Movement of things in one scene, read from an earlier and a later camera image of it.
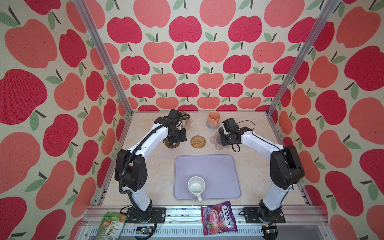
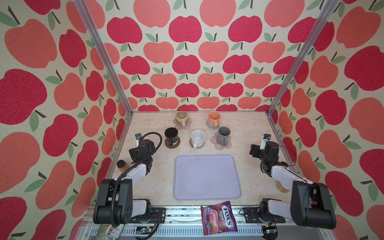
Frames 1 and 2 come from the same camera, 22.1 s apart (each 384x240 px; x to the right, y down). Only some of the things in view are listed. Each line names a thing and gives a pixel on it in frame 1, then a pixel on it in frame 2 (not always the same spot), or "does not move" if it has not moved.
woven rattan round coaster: x=198 y=141 does not move
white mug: x=196 y=186 to x=198 y=138
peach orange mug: x=214 y=118 does not move
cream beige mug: x=184 y=121 does not move
